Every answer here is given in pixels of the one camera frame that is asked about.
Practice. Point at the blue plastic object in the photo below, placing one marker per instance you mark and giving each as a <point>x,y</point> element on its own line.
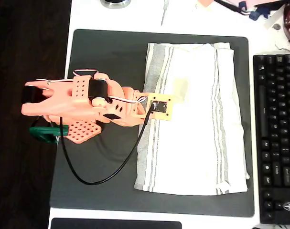
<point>254,15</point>

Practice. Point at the black computer keyboard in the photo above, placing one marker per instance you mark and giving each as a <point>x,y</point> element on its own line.
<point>276,143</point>

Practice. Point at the pink wrist camera mount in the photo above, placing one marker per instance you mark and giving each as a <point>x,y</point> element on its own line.
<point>156,97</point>

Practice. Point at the small grey round coin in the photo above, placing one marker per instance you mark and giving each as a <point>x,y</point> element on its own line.
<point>276,26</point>

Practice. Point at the black flat device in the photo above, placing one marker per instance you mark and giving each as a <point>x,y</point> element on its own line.
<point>111,225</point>

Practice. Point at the white striped towel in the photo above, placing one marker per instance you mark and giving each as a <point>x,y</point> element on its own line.
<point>195,143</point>

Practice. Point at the pink perforated base plate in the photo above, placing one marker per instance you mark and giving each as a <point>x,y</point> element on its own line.
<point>82,133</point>

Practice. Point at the round metal object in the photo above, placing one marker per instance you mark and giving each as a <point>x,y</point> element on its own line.
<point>114,5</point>

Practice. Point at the pink paper sheet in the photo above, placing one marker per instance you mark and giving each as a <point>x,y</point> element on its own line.
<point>261,2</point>

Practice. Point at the salmon pink robot arm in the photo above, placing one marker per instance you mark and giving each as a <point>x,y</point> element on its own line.
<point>63,100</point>

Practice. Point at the dark grey desk mat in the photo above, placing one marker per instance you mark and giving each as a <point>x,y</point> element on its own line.
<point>99,59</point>

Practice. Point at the green table clamp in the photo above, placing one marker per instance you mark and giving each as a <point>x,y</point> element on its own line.
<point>43,133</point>

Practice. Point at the white slim screwdriver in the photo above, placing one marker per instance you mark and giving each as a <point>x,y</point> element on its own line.
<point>164,9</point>

